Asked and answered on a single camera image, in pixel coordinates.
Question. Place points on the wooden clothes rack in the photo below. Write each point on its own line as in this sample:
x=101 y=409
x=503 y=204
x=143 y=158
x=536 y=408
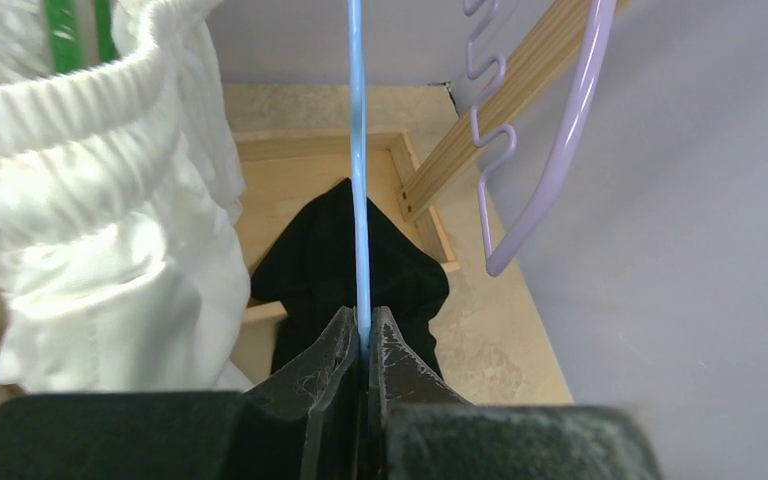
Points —
x=437 y=166

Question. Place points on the light blue hanger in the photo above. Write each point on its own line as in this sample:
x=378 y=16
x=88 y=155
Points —
x=358 y=173

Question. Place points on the black shorts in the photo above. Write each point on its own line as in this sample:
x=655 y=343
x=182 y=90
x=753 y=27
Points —
x=311 y=271

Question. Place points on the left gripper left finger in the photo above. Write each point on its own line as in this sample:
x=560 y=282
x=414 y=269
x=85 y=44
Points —
x=300 y=423

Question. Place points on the lilac plastic hanger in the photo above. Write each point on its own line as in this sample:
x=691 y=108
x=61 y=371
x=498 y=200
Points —
x=510 y=187

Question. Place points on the green hanger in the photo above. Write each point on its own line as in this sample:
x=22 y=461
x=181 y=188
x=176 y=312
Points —
x=64 y=36

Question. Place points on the white shorts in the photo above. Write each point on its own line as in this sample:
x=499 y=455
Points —
x=120 y=185

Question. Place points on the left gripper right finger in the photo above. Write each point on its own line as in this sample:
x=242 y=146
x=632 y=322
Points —
x=418 y=427

